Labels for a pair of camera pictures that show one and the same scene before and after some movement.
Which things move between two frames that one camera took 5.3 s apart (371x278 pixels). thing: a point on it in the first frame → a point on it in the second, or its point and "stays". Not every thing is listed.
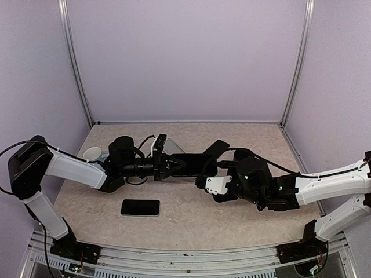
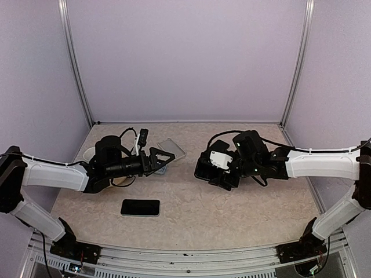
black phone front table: x=140 y=207 stays
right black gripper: x=231 y=171 → x=225 y=181
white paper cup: x=92 y=153 stays
